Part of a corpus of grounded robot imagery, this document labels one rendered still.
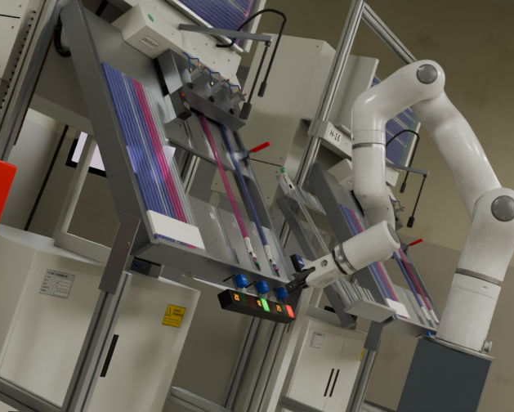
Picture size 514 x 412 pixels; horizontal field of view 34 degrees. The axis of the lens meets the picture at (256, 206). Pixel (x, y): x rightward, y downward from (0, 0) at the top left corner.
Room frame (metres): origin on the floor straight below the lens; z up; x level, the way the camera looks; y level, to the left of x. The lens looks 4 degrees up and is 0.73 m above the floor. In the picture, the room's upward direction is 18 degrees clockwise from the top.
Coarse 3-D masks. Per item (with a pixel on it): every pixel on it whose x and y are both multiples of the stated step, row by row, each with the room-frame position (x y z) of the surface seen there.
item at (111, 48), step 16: (96, 16) 2.14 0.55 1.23; (96, 32) 2.10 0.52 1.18; (112, 32) 2.18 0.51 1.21; (96, 48) 2.05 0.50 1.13; (112, 48) 2.13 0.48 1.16; (128, 48) 2.22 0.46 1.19; (112, 64) 2.09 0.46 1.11; (128, 64) 2.17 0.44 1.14; (144, 64) 2.25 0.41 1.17; (144, 80) 2.20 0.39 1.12; (160, 96) 2.24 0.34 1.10; (160, 112) 2.19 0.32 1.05; (192, 112) 2.38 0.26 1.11; (176, 128) 2.23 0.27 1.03; (192, 128) 2.32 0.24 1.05; (176, 144) 2.29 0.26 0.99; (192, 144) 2.27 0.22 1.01; (208, 144) 2.37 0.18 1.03; (224, 144) 2.47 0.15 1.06; (208, 160) 2.43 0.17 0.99; (224, 160) 2.41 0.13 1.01
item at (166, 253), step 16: (160, 240) 1.82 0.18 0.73; (144, 256) 1.85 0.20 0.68; (160, 256) 1.88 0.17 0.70; (176, 256) 1.91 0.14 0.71; (192, 256) 1.94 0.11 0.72; (208, 256) 1.98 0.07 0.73; (192, 272) 2.03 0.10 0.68; (208, 272) 2.06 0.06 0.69; (224, 272) 2.09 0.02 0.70; (240, 272) 2.13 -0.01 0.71; (256, 272) 2.17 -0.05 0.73; (272, 288) 2.31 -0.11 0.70
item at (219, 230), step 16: (192, 208) 2.08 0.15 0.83; (208, 208) 2.16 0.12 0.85; (208, 224) 2.12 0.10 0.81; (224, 224) 2.20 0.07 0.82; (208, 240) 2.07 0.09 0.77; (224, 240) 2.15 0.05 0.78; (240, 240) 2.24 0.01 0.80; (256, 240) 2.33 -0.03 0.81; (272, 240) 2.43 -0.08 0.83; (224, 256) 2.11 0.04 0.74; (240, 256) 2.19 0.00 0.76; (256, 256) 2.27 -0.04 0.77; (272, 272) 2.31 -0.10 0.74
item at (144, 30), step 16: (128, 16) 2.22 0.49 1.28; (144, 16) 2.19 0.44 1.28; (128, 32) 2.21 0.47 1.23; (144, 32) 2.20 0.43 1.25; (160, 32) 2.24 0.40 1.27; (176, 32) 2.34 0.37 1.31; (144, 48) 2.27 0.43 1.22; (160, 48) 2.29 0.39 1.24; (176, 48) 2.31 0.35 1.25; (192, 48) 2.39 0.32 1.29; (208, 64) 2.45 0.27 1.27; (224, 64) 2.57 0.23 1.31
